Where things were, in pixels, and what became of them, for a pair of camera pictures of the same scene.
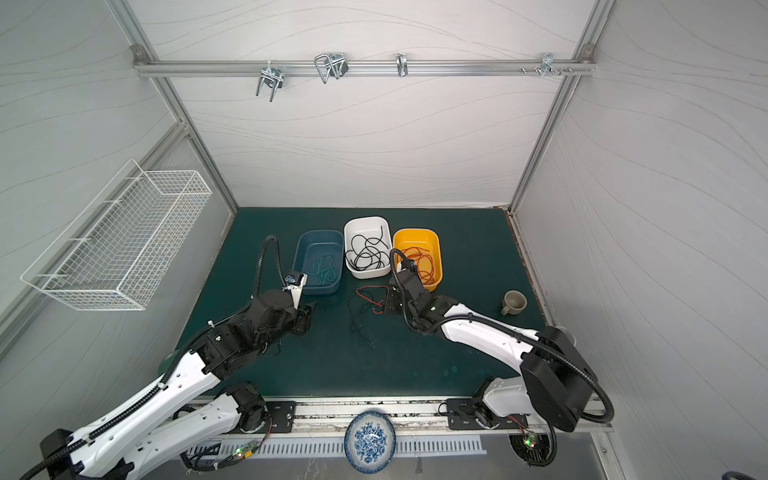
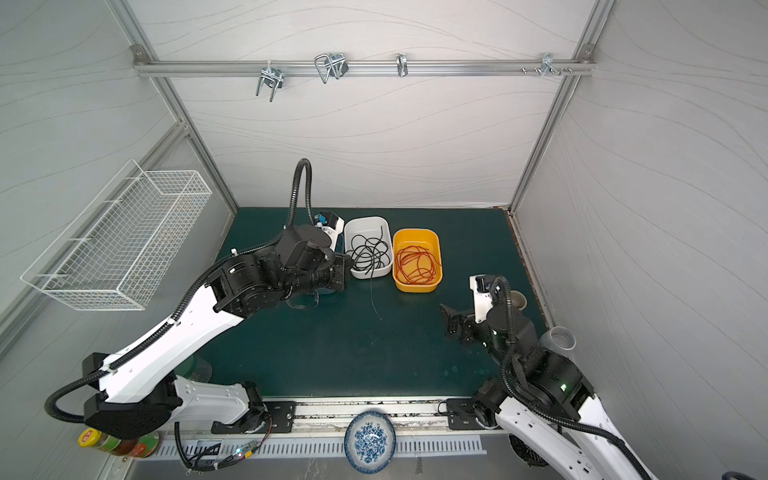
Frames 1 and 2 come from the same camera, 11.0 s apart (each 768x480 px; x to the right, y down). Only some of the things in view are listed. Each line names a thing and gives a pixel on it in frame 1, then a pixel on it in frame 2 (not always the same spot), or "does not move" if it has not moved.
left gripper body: (300, 323) → (337, 275)
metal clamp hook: (273, 77) does not move
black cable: (366, 253) does not move
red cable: (425, 264) does not move
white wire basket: (121, 246) does not move
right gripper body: (395, 297) → (466, 324)
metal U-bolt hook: (337, 65) does not move
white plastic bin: (367, 246) does not move
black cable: (359, 327) → (374, 265)
